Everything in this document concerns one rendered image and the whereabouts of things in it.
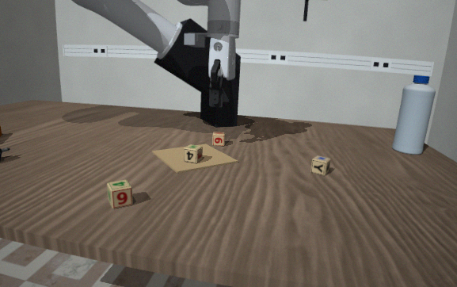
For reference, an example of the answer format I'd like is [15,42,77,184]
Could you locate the wooden toy block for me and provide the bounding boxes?
[184,144,203,163]
[107,180,133,209]

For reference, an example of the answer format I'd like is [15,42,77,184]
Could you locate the white plastic bottle with blue cap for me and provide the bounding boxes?
[392,75,436,155]

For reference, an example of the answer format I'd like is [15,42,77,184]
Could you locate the beige toy block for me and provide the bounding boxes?
[212,132,225,147]

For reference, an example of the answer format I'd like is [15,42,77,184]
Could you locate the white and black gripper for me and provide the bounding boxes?
[207,33,239,107]

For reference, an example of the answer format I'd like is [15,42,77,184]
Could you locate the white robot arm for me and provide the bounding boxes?
[72,0,241,59]

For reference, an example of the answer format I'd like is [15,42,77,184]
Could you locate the tan flat mat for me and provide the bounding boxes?
[152,144,238,174]

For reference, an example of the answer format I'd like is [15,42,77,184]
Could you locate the beige letter block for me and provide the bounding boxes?
[310,155,331,176]

